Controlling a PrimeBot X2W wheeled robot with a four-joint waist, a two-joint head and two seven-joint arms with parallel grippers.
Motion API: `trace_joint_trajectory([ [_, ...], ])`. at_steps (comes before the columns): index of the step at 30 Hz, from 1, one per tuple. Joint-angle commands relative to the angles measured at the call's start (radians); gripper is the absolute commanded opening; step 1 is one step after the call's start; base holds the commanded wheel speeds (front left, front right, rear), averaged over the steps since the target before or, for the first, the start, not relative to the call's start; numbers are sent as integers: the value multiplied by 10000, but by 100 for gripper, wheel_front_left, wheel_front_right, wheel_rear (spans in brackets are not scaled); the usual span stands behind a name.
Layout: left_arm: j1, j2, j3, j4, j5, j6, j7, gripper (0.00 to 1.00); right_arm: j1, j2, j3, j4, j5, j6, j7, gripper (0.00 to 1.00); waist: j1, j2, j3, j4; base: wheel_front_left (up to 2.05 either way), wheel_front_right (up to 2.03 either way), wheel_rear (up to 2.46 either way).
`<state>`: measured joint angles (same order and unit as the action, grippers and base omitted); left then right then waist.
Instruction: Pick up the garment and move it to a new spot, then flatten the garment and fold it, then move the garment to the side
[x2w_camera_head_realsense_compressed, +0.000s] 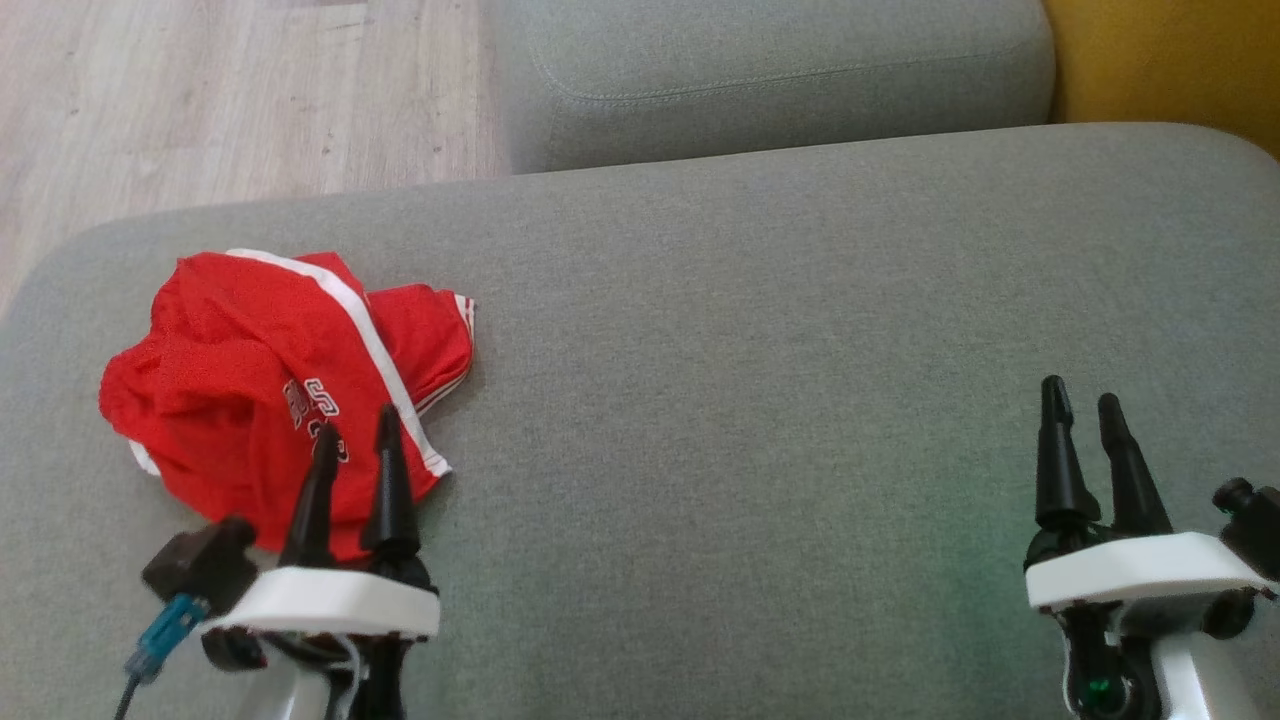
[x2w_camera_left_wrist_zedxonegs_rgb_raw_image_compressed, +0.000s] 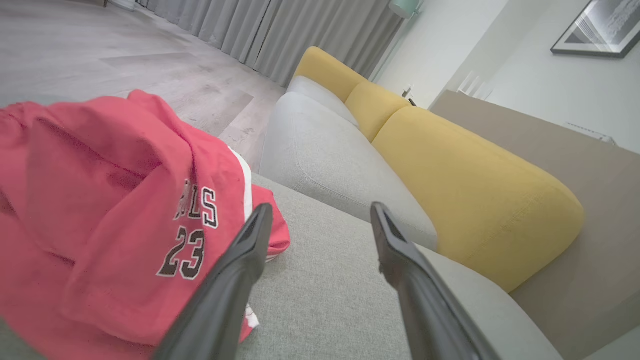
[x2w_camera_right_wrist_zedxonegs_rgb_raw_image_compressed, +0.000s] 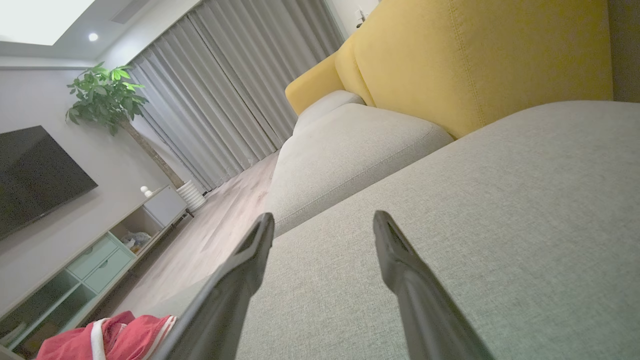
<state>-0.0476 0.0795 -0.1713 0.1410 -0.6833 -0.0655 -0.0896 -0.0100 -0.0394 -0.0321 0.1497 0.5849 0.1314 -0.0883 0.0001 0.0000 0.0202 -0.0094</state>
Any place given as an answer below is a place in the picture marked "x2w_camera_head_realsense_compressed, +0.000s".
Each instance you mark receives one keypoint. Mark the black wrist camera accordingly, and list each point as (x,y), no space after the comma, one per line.
(1252,528)
(200,568)

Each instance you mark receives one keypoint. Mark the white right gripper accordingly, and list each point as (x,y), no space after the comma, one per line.
(1140,570)

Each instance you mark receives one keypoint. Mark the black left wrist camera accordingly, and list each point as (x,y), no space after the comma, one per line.
(200,568)

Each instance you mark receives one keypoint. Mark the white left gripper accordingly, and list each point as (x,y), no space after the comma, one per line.
(330,602)

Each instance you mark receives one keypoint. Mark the yellow sofa backrest cushion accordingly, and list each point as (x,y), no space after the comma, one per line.
(1170,60)

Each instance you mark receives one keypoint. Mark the large grey sofa chaise cushion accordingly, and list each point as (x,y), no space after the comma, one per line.
(760,400)

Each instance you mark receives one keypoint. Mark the red shorts with printed lettering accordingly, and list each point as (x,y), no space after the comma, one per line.
(220,380)

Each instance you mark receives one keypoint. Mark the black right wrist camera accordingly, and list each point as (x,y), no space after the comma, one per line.
(1252,528)

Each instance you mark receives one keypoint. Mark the grey sofa seat cushion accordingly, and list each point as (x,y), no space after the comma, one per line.
(760,80)

